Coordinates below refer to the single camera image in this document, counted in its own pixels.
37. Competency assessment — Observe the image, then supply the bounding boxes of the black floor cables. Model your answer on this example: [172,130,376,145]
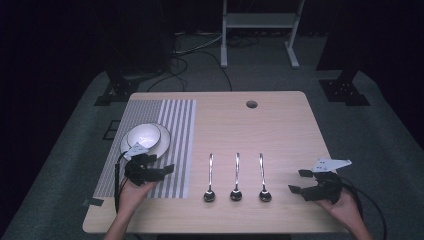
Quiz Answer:
[145,33,233,93]

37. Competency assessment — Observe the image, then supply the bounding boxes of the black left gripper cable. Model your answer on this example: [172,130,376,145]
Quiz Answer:
[114,151,130,214]

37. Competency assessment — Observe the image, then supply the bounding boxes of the black stand with base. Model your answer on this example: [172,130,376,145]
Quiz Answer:
[315,0,372,107]
[93,49,168,107]

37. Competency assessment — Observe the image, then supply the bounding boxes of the white metal stand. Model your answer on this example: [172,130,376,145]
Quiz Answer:
[220,0,306,70]

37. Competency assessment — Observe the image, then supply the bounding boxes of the person's left hand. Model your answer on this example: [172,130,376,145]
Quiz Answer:
[118,178,158,216]

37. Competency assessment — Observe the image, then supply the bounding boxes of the dark floor socket box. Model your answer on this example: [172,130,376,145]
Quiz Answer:
[102,119,122,141]

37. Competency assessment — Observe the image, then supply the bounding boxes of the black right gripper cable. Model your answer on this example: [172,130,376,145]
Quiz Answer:
[339,175,388,240]

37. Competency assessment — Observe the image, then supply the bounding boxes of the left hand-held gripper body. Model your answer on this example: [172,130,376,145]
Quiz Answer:
[123,142,158,187]

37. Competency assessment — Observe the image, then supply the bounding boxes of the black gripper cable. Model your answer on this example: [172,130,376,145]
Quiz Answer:
[339,175,388,240]
[114,151,130,214]

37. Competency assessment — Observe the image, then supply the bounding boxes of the person's right hand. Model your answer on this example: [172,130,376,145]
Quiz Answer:
[314,188,364,232]

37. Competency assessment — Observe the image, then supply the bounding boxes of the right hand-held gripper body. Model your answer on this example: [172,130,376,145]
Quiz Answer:
[310,158,353,205]

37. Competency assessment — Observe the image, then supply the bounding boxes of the grey striped placemat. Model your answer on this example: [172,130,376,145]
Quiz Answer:
[92,98,197,200]

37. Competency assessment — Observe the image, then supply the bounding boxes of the white bowl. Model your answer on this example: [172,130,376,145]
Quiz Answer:
[126,122,163,150]

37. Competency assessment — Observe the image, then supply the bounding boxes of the metal spoon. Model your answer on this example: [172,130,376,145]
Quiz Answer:
[229,152,244,202]
[203,153,217,203]
[258,152,273,203]

